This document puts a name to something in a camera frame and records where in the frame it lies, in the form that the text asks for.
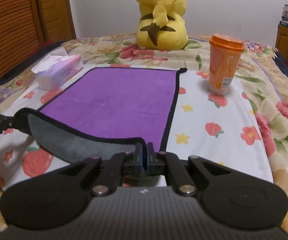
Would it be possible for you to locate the purple and grey towel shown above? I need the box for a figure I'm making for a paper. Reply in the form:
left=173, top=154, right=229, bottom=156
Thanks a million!
left=14, top=67, right=186, bottom=163

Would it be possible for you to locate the white strawberry print cloth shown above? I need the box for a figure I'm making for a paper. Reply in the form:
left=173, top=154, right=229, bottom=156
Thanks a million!
left=0, top=70, right=273, bottom=189

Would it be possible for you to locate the pink tissue box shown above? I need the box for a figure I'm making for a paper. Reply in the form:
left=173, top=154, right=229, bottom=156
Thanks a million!
left=31, top=47, right=83, bottom=91

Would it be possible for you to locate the wooden slatted wardrobe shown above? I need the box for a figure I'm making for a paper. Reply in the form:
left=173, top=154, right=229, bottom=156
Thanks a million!
left=0, top=0, right=44, bottom=78

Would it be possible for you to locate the wooden door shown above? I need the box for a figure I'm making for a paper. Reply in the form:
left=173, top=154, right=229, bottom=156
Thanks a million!
left=37, top=0, right=76, bottom=42

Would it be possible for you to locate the orange lidded cup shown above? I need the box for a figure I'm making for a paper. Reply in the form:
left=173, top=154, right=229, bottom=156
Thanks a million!
left=208, top=33, right=244, bottom=95

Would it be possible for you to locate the floral bed quilt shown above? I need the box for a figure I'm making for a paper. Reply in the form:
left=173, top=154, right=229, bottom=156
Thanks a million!
left=0, top=34, right=288, bottom=233

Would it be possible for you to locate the yellow Pikachu plush toy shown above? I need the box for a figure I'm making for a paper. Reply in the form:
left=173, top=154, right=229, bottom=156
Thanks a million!
left=136, top=0, right=188, bottom=51

